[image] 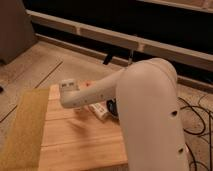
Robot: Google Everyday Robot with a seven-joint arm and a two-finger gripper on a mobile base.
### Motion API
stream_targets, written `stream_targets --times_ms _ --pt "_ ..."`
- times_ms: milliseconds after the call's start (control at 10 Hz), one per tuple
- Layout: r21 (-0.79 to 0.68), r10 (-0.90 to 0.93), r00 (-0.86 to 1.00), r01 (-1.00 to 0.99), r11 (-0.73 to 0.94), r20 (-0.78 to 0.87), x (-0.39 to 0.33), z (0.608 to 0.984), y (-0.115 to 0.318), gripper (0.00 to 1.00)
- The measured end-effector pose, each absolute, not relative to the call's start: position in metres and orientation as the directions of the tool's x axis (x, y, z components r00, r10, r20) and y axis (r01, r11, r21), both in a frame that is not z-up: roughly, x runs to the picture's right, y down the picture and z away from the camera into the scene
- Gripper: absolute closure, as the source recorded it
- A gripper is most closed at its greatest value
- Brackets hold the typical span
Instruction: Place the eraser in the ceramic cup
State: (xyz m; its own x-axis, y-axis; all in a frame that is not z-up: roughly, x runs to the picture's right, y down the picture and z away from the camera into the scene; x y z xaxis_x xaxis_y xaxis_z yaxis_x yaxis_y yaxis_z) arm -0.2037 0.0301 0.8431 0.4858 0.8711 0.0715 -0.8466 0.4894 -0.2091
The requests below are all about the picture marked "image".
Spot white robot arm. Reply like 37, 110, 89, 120
59, 58, 189, 171

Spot light wooden board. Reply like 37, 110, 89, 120
38, 85, 128, 171

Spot grey cabinet corner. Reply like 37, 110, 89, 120
0, 0, 37, 64

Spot yellow-green cloth mat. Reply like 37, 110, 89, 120
0, 89, 49, 171

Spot black cables on floor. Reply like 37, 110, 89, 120
177, 93, 213, 171

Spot white metal rail frame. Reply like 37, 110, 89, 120
27, 10, 213, 72

